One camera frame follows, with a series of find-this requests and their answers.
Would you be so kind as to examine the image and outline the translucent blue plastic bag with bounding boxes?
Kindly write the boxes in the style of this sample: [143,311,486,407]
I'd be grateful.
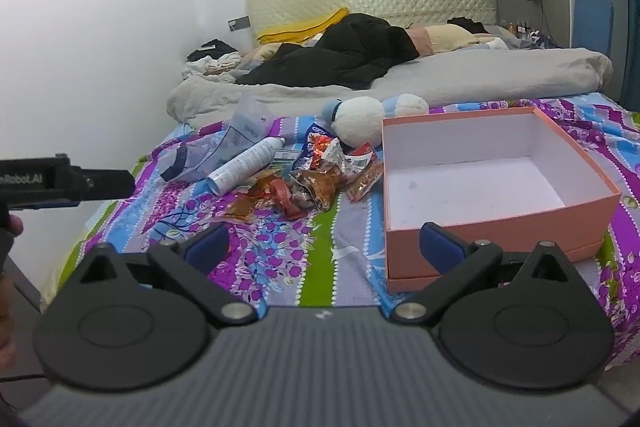
[157,95,276,183]

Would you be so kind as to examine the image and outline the black clothing pile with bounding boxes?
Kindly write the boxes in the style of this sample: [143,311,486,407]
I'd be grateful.
[237,13,419,90]

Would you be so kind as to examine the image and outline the floral purple bed sheet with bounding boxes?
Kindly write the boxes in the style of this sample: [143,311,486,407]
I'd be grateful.
[41,92,639,365]

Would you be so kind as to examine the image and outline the white spray can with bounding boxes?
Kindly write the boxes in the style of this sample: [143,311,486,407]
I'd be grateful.
[207,136,285,197]

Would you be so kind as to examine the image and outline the red snack wrapper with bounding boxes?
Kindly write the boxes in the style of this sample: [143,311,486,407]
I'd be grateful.
[247,174,307,220]

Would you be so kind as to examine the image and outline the blue chair back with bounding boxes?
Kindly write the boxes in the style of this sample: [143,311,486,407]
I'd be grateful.
[572,0,615,56]

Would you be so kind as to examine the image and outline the red label dried snack pack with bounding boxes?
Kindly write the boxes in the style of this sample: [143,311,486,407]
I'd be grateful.
[345,143,384,202]

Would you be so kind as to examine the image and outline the white patterned clothes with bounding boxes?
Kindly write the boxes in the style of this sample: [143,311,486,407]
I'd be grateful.
[182,52,242,77]

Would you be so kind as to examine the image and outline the shrimp snack clear pack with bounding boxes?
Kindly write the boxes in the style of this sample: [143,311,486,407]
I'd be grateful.
[291,167,342,211]

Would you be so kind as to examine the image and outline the yellow blanket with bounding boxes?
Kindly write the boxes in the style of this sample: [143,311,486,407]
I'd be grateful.
[256,6,349,44]

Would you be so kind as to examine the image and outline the blue curtain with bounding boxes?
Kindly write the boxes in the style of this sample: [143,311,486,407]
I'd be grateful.
[620,0,640,112]

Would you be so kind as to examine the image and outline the beige pink pillow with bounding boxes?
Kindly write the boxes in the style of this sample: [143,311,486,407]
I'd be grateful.
[407,24,509,57]

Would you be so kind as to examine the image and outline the person's left hand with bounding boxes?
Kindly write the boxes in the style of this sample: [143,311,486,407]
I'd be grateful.
[0,212,25,358]

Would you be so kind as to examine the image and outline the white blue plush toy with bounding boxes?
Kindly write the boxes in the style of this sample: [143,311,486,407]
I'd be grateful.
[321,93,430,148]

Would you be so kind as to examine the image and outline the pink cardboard box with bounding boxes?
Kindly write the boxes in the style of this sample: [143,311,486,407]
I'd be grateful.
[382,106,620,293]

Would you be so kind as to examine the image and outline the red foil tea packet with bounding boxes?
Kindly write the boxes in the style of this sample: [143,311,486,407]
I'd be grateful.
[306,133,345,170]

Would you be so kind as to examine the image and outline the orange label snack pack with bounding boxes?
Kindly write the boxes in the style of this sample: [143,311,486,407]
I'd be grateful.
[210,193,271,223]

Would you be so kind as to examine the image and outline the grey duvet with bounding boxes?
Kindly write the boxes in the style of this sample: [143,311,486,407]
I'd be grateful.
[166,48,613,128]

